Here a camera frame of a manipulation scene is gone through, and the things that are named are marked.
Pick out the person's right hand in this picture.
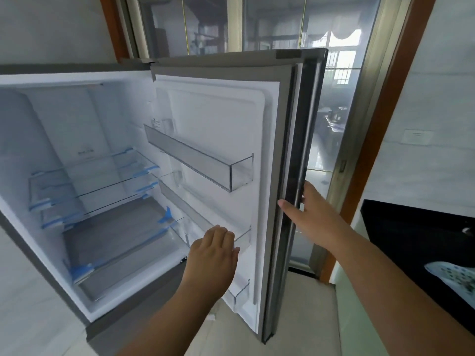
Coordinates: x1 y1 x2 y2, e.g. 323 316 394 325
278 181 360 253

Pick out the person's left hand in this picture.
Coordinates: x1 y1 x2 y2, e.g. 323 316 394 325
184 225 241 295

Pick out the grey refrigerator door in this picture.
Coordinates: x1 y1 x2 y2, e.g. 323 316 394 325
150 48 329 344

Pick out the person's left forearm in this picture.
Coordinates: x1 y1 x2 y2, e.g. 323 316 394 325
115 283 232 356

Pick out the person's right forearm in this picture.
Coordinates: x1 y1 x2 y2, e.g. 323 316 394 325
332 233 475 356

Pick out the small clear door bin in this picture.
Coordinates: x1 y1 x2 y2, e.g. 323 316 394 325
231 279 251 312

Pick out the clear crisper drawer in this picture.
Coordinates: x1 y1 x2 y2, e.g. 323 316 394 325
77 230 191 302

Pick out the long clear door bin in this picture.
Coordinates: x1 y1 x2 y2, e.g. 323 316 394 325
143 118 255 193

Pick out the black countertop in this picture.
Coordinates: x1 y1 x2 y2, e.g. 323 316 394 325
361 199 475 336

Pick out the glass crisper cover shelf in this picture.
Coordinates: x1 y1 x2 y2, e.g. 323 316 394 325
62 204 187 287

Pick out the glass shelf with blue tape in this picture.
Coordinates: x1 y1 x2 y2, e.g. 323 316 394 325
29 147 161 212
40 181 161 231

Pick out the white dotted cloth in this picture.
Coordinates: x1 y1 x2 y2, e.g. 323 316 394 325
424 261 475 309

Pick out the grey refrigerator body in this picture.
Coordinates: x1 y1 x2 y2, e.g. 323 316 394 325
0 58 208 356

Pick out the brown wooden door frame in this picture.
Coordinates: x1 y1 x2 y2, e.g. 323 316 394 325
99 0 439 285

